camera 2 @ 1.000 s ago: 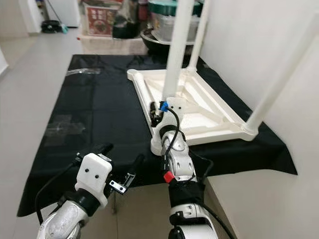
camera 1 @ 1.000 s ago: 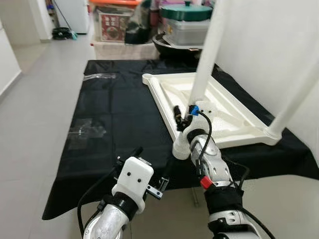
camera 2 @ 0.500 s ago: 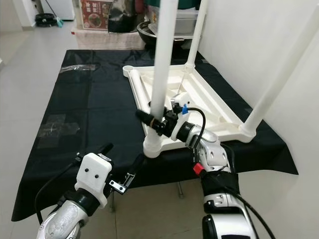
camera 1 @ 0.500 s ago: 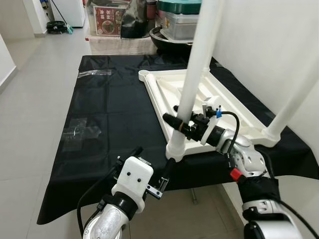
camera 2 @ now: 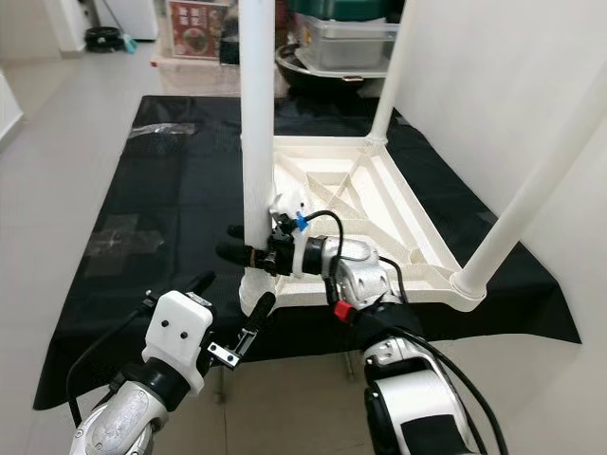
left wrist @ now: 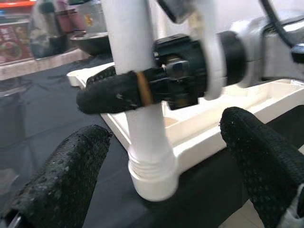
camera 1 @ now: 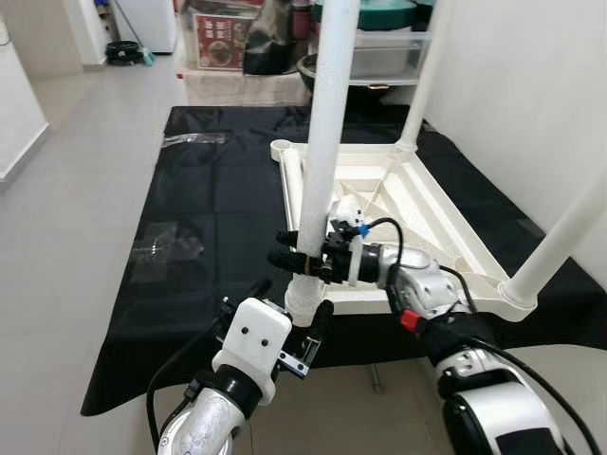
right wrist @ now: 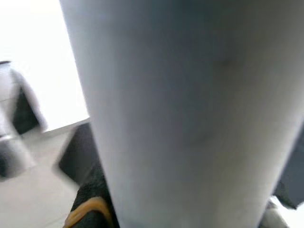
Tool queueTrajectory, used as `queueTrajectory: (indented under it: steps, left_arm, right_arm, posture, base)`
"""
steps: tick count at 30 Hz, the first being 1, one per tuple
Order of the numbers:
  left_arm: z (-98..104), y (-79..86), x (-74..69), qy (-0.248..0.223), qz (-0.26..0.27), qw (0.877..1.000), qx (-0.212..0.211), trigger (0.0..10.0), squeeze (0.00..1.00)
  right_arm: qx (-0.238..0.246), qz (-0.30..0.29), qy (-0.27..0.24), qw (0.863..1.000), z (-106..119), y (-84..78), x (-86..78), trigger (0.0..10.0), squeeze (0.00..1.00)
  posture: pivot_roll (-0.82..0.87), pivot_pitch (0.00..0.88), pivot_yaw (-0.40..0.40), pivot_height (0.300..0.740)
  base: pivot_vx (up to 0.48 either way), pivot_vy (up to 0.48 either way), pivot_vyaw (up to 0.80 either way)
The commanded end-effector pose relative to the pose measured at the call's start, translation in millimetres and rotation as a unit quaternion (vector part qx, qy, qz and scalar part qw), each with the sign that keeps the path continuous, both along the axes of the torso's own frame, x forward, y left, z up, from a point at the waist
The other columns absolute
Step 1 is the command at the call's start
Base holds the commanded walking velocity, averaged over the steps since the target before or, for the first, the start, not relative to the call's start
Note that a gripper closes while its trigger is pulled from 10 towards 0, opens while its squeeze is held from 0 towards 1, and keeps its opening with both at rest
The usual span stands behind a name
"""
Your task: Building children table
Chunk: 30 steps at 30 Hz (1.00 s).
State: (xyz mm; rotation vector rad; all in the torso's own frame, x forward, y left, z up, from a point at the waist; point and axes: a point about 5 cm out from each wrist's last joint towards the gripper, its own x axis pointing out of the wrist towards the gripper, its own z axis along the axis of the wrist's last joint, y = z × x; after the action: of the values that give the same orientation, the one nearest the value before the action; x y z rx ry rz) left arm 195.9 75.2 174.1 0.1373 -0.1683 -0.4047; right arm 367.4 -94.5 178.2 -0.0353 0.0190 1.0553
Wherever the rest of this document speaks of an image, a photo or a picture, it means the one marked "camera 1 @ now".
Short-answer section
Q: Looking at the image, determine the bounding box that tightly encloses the white plastic children table top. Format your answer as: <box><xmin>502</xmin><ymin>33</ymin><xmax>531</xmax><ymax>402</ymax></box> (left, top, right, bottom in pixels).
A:
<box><xmin>270</xmin><ymin>140</ymin><xmax>537</xmax><ymax>316</ymax></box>

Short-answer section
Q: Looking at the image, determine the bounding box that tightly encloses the black tablecloth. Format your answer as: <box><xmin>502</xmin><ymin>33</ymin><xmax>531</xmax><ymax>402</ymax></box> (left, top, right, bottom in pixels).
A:
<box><xmin>81</xmin><ymin>104</ymin><xmax>607</xmax><ymax>418</ymax></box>

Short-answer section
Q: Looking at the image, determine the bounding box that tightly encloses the clear plastic film scrap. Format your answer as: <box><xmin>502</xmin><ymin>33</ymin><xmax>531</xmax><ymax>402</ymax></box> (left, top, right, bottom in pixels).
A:
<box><xmin>161</xmin><ymin>133</ymin><xmax>229</xmax><ymax>146</ymax></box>

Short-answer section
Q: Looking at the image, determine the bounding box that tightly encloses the patterned beige cloth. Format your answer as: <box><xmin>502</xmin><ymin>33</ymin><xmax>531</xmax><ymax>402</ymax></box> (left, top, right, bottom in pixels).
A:
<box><xmin>180</xmin><ymin>66</ymin><xmax>314</xmax><ymax>107</ymax></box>

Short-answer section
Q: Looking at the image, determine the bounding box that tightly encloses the black wok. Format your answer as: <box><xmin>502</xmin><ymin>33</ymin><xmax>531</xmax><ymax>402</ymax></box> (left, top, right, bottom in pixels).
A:
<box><xmin>297</xmin><ymin>55</ymin><xmax>409</xmax><ymax>96</ymax></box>

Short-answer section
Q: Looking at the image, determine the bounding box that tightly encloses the black plastic bag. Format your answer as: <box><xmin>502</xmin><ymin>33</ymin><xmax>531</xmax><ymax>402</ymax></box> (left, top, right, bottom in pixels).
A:
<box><xmin>244</xmin><ymin>0</ymin><xmax>314</xmax><ymax>77</ymax></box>

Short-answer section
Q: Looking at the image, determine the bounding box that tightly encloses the box with red print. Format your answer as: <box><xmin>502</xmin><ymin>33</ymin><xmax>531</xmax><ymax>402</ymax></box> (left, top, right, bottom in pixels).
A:
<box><xmin>190</xmin><ymin>8</ymin><xmax>255</xmax><ymax>72</ymax></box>

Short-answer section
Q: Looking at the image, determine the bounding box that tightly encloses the broom with green head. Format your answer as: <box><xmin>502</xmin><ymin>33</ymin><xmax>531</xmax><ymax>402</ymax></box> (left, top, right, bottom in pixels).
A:
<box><xmin>114</xmin><ymin>0</ymin><xmax>156</xmax><ymax>67</ymax></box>

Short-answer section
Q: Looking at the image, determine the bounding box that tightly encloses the green pot lid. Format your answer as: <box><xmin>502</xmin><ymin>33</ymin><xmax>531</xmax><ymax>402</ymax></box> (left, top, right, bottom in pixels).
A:
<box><xmin>313</xmin><ymin>0</ymin><xmax>418</xmax><ymax>29</ymax></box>

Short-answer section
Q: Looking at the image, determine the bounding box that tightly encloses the black round floor object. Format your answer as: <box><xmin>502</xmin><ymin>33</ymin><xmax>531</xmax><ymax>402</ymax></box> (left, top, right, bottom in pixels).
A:
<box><xmin>104</xmin><ymin>41</ymin><xmax>143</xmax><ymax>65</ymax></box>

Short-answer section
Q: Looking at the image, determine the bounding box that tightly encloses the white fridge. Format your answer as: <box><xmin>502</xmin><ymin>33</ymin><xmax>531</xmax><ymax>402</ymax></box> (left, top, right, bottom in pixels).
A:
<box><xmin>114</xmin><ymin>0</ymin><xmax>179</xmax><ymax>53</ymax></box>

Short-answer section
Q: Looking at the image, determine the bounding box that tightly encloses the black cable with blue plug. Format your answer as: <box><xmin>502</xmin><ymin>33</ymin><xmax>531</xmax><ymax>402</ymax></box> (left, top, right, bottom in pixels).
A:
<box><xmin>359</xmin><ymin>216</ymin><xmax>598</xmax><ymax>455</ymax></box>

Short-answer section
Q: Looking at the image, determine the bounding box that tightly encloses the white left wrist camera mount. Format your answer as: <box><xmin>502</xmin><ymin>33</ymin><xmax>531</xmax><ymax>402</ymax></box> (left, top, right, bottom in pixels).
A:
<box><xmin>211</xmin><ymin>297</ymin><xmax>293</xmax><ymax>404</ymax></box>

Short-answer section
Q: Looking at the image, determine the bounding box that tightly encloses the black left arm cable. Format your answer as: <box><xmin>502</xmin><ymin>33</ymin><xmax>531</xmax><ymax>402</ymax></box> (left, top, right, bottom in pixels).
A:
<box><xmin>145</xmin><ymin>299</ymin><xmax>233</xmax><ymax>451</ymax></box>

